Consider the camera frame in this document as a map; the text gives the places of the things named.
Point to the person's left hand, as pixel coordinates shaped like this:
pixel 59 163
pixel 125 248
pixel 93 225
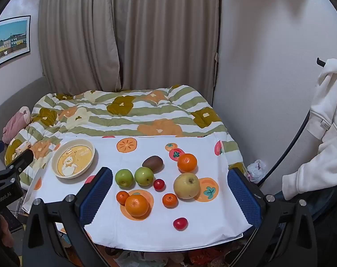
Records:
pixel 0 233

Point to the red plastic bag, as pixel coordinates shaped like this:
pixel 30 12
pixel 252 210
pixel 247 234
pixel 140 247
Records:
pixel 204 256

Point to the floral striped blanket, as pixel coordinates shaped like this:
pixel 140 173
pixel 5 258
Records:
pixel 157 111

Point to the black wall hook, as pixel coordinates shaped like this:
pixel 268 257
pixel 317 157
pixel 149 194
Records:
pixel 321 62

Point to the white fruit print cloth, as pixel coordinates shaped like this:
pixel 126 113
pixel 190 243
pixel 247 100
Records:
pixel 157 228

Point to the white table board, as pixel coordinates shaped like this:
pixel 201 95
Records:
pixel 28 197

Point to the beige curtain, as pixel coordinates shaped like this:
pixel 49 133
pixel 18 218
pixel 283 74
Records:
pixel 129 33

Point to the white hoodie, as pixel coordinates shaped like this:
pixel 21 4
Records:
pixel 327 116

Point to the large orange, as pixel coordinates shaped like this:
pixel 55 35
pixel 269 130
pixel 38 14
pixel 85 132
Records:
pixel 187 163
pixel 136 205

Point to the white plastic bag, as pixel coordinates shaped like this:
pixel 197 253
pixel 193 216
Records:
pixel 256 171
pixel 135 258

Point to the brown kiwi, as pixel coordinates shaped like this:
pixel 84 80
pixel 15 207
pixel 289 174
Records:
pixel 152 163

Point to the grey bed frame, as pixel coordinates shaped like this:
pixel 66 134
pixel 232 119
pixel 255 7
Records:
pixel 15 97

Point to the black hoop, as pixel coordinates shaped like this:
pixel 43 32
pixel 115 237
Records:
pixel 301 134

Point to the yellow apple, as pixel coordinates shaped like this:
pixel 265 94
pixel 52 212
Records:
pixel 186 186

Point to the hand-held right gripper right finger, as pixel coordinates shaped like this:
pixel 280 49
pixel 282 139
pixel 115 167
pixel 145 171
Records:
pixel 243 197

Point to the red cherry tomato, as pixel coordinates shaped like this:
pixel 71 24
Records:
pixel 159 185
pixel 180 224

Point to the cream duck print bowl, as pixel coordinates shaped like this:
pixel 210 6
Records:
pixel 72 158

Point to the wall poster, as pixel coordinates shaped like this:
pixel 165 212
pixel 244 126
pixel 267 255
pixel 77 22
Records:
pixel 10 41

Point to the small mandarin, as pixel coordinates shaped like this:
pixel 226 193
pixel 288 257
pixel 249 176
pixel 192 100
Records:
pixel 170 200
pixel 121 197

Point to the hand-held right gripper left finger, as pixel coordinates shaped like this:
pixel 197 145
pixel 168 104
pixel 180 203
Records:
pixel 97 194

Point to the tissue pack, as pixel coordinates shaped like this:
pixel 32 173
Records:
pixel 22 148

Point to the pink plush pillow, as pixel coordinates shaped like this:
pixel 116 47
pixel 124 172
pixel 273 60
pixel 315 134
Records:
pixel 15 123

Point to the green apple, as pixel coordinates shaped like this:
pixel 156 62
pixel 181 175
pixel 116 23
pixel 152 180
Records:
pixel 124 178
pixel 144 176

